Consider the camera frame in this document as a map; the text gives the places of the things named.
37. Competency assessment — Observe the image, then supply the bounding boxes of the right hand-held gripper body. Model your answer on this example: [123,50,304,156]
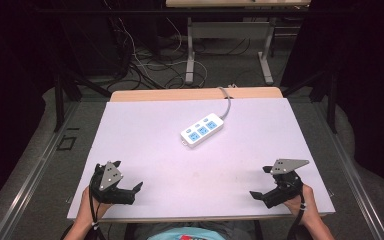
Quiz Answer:
[261,158,311,210]

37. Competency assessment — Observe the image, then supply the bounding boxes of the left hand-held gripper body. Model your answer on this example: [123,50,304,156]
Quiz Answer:
[89,161,136,206]

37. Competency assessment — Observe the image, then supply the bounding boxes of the white power strip blue sockets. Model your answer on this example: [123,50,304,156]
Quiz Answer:
[179,112,225,149]

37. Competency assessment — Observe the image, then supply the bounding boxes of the person's right hand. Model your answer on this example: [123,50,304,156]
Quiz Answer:
[282,184,318,225]

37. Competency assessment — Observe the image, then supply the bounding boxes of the person's left hand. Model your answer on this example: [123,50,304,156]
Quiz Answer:
[77,185,113,226]

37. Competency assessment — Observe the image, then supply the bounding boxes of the white table cover sheet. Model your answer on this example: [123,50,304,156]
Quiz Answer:
[66,97,337,222]

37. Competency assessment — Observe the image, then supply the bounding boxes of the person's light blue shirt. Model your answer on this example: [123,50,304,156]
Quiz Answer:
[145,227,227,240]

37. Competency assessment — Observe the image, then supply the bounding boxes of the black metal stand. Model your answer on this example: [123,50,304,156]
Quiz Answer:
[53,64,113,133]
[280,68,340,135]

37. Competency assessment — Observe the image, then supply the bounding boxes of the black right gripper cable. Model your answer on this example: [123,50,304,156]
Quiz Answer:
[286,186,307,240]

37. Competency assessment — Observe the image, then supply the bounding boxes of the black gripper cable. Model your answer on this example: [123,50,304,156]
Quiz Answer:
[87,186,108,240]
[286,186,307,240]

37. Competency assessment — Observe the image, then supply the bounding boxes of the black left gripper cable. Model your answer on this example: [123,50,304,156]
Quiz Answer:
[87,186,108,240]

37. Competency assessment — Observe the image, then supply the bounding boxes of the aluminium floor rail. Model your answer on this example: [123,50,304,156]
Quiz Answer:
[0,99,81,240]
[313,99,384,240]

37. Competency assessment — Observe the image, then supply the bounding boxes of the grey power strip cable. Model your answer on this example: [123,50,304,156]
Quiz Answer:
[216,86,233,121]

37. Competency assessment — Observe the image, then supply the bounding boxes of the bundle of floor cables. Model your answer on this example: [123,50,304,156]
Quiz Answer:
[104,0,209,90]

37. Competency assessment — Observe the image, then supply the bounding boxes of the white metal desk frame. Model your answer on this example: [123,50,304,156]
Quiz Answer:
[184,16,277,86]

